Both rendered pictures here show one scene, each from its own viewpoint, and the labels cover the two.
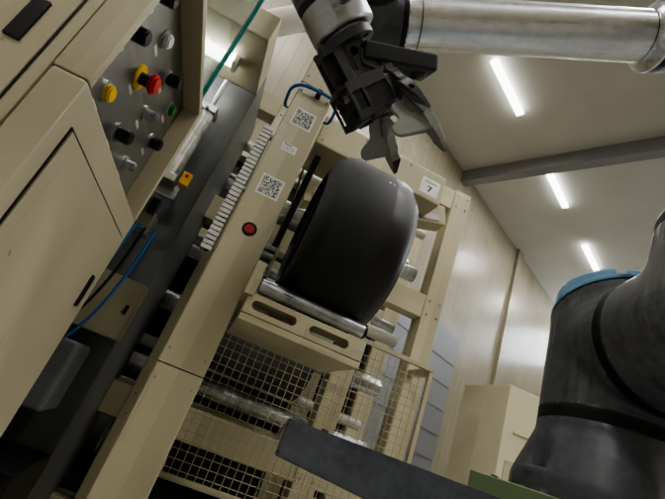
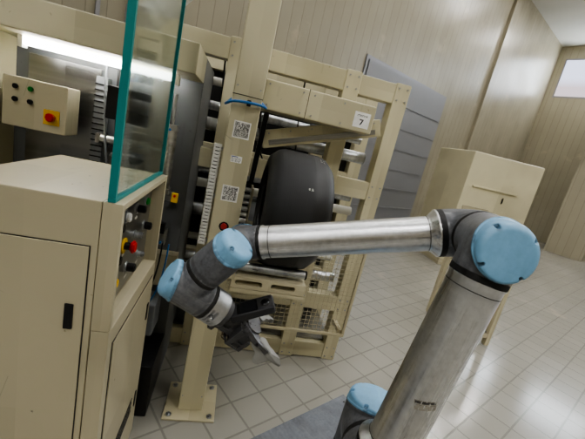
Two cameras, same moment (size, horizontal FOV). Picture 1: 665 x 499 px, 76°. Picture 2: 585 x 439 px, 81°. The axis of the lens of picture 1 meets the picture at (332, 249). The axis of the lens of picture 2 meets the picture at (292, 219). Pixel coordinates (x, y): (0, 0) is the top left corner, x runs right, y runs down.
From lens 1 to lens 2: 0.99 m
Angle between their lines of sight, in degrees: 36
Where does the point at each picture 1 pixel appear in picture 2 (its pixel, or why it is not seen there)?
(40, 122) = (100, 358)
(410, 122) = (260, 356)
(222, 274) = not seen: hidden behind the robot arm
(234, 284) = not seen: hidden behind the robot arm
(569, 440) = not seen: outside the picture
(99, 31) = (100, 306)
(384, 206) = (304, 216)
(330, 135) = (272, 97)
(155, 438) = (206, 339)
